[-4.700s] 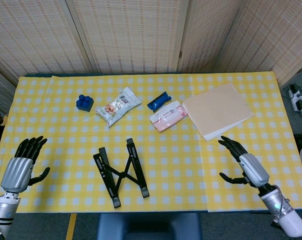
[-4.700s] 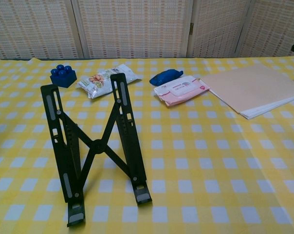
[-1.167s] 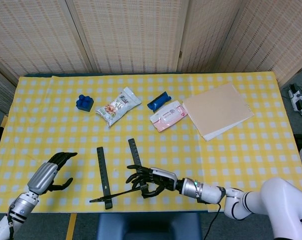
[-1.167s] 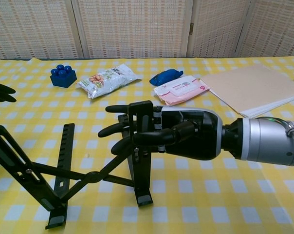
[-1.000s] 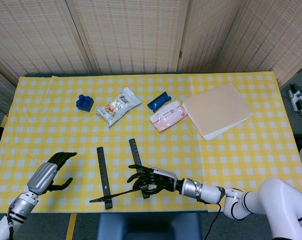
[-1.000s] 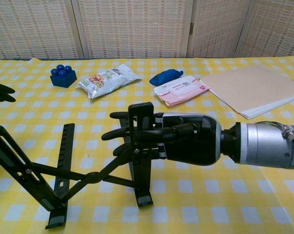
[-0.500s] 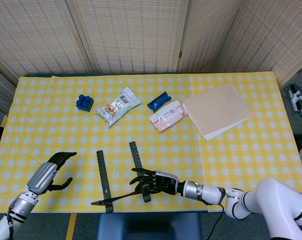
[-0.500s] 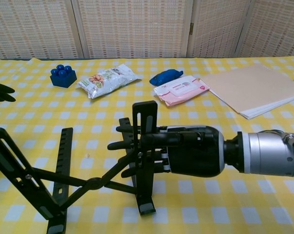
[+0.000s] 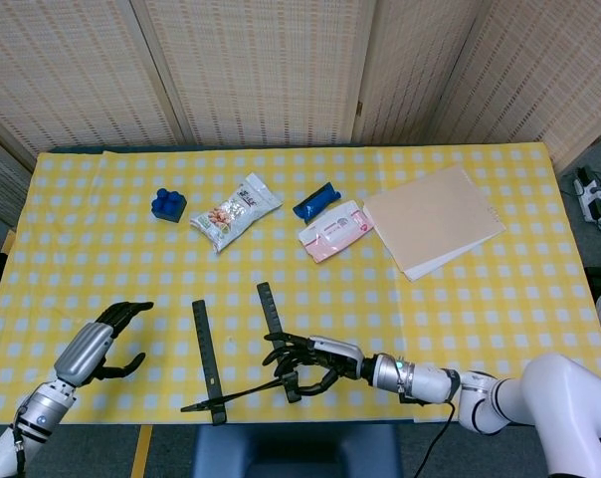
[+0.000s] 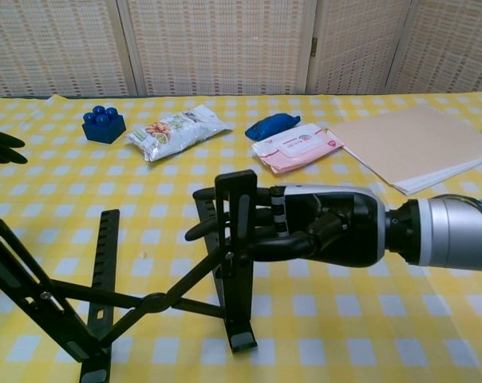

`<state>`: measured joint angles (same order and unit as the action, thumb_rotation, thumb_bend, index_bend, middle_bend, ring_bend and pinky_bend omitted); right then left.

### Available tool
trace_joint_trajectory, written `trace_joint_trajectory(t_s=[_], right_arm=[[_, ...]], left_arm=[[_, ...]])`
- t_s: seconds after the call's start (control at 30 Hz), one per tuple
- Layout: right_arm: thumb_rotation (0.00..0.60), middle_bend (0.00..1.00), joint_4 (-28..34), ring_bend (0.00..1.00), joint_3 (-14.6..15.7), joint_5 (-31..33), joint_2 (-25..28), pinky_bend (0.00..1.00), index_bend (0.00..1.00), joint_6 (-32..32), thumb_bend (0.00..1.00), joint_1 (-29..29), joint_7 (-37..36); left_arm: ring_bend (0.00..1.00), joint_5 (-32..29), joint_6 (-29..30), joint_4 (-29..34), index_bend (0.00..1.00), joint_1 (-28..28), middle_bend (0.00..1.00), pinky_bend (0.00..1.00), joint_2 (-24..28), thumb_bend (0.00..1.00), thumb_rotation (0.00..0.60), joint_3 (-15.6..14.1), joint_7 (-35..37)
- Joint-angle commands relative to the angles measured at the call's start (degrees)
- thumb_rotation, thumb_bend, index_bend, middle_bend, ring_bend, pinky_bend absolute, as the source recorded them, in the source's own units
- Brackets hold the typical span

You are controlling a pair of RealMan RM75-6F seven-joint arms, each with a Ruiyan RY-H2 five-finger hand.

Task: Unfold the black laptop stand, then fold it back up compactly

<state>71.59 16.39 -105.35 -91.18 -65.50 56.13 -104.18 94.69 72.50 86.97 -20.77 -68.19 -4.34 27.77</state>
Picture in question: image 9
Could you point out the white power strip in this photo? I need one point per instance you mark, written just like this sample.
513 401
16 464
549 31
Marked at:
590 196

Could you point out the pink wet wipes pack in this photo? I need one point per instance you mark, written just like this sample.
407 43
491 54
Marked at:
335 231

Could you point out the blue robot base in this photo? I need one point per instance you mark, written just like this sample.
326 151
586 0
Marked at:
295 450

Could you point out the blue rolled pouch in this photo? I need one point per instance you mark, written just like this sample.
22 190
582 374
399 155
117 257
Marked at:
314 201

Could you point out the brass screen hinge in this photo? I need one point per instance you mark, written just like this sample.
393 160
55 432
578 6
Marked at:
359 107

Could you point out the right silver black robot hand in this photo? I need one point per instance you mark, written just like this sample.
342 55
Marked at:
338 356

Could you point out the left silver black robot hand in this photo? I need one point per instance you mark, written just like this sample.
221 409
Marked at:
84 351

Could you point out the black folding laptop stand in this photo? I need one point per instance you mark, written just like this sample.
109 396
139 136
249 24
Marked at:
206 348

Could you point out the beige woven folding screen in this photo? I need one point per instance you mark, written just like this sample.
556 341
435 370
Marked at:
260 70

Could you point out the yellow white checkered tablecloth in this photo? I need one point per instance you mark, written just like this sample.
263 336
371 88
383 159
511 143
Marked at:
131 269

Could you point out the white nut snack bag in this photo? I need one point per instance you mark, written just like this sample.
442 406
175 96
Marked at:
233 211

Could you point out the white paper sheets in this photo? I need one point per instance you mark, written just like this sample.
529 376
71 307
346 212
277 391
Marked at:
425 271

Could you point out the blue toy building block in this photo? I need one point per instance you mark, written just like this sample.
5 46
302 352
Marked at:
168 209

